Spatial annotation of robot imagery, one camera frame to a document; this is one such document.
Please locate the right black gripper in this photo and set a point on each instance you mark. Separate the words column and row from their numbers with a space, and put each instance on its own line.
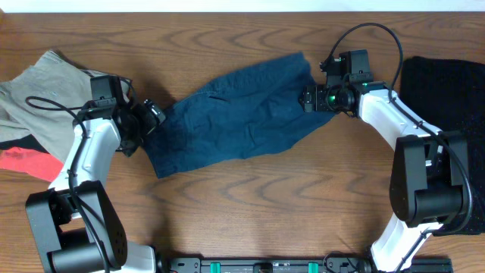
column 308, row 99

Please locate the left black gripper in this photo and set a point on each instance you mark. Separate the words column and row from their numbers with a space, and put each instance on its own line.
column 152, row 114

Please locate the navy blue shorts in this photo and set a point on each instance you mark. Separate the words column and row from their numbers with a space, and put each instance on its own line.
column 250, row 112

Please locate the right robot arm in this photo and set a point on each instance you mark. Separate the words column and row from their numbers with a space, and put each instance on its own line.
column 429, row 184

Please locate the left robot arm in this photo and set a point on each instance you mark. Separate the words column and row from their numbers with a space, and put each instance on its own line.
column 73, row 222

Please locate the folded khaki shorts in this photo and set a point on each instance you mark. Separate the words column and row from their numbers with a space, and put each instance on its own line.
column 52, row 77

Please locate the black knit garment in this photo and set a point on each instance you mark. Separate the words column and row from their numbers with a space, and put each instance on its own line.
column 449, row 94

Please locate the folded red garment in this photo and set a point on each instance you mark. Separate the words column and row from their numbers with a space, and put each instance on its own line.
column 34, row 163

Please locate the folded black garment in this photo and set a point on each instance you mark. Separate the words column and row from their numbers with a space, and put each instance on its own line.
column 27, row 142

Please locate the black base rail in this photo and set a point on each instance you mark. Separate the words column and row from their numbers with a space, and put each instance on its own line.
column 328, row 264

